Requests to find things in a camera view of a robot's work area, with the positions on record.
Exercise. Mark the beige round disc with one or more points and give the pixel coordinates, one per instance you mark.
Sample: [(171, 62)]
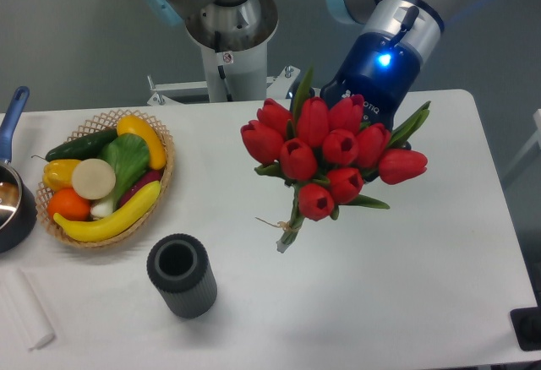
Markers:
[(93, 179)]

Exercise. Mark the long yellow squash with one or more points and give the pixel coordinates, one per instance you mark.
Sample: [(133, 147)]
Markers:
[(117, 222)]

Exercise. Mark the white folded cloth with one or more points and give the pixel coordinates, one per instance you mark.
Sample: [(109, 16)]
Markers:
[(29, 315)]

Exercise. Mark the short yellow squash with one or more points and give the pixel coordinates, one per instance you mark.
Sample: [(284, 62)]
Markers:
[(140, 127)]

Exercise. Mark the red tulip bouquet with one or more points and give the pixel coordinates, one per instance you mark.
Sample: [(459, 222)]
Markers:
[(327, 153)]

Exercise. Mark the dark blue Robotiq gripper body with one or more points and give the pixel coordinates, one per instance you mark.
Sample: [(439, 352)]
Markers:
[(381, 73)]

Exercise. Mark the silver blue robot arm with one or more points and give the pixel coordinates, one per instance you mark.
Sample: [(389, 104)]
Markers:
[(396, 40)]

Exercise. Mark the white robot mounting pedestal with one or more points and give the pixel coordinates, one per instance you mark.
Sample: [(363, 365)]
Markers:
[(229, 76)]

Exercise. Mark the black device at corner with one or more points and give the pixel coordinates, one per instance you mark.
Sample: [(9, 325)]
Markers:
[(526, 324)]

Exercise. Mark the green cucumber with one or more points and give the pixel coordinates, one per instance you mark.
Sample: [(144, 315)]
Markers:
[(82, 148)]

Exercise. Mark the orange fruit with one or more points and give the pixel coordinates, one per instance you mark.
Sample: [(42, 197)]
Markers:
[(69, 204)]

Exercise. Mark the green bok choy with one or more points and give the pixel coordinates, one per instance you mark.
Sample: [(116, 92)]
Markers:
[(129, 157)]

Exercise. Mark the blue handled saucepan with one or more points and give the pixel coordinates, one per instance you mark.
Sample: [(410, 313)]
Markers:
[(18, 207)]

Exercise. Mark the purple eggplant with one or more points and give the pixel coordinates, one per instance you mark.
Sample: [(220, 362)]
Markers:
[(149, 176)]

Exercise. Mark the yellow bell pepper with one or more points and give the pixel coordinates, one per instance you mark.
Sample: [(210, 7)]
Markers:
[(57, 174)]

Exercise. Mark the dark grey ribbed vase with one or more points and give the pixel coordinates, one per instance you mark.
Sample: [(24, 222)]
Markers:
[(178, 266)]

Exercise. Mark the white furniture frame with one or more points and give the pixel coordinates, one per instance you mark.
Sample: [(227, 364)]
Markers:
[(525, 155)]

